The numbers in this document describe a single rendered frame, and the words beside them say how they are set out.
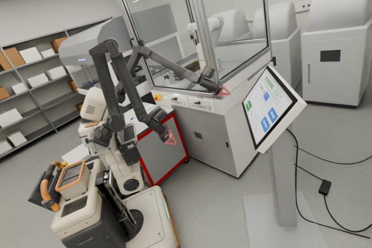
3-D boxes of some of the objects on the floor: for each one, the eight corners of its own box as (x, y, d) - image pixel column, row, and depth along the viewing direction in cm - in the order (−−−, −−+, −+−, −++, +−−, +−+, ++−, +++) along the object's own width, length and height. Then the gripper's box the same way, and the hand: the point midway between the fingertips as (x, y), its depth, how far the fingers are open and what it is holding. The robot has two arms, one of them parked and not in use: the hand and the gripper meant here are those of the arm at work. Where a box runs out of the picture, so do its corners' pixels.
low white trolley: (156, 196, 214) (128, 140, 181) (128, 174, 258) (102, 125, 226) (192, 161, 246) (174, 108, 213) (161, 147, 290) (143, 102, 258)
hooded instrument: (146, 155, 283) (86, 25, 206) (98, 128, 415) (50, 42, 339) (200, 113, 349) (170, 3, 273) (144, 101, 482) (112, 24, 406)
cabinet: (239, 182, 200) (225, 115, 165) (174, 152, 273) (154, 101, 239) (279, 130, 252) (274, 71, 218) (215, 117, 326) (204, 70, 291)
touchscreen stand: (251, 252, 145) (225, 140, 101) (242, 198, 184) (221, 101, 140) (327, 250, 134) (336, 124, 90) (301, 193, 173) (299, 86, 129)
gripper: (206, 86, 131) (227, 95, 133) (205, 92, 122) (228, 102, 124) (210, 77, 128) (232, 87, 130) (210, 82, 119) (233, 93, 121)
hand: (228, 93), depth 127 cm, fingers closed
